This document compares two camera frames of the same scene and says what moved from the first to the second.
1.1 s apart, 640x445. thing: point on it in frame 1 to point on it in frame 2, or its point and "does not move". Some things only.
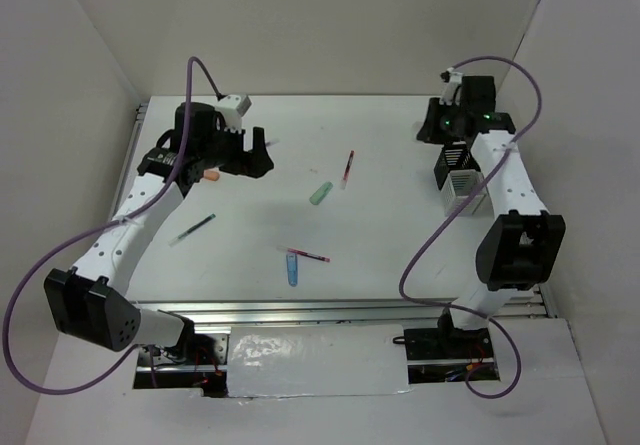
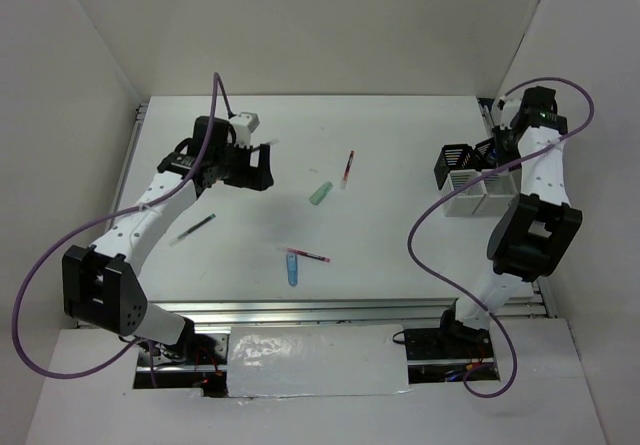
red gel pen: [304, 253] does not move
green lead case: [318, 196] does not move
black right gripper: [429, 131] to [502, 157]
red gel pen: [347, 170] does not move
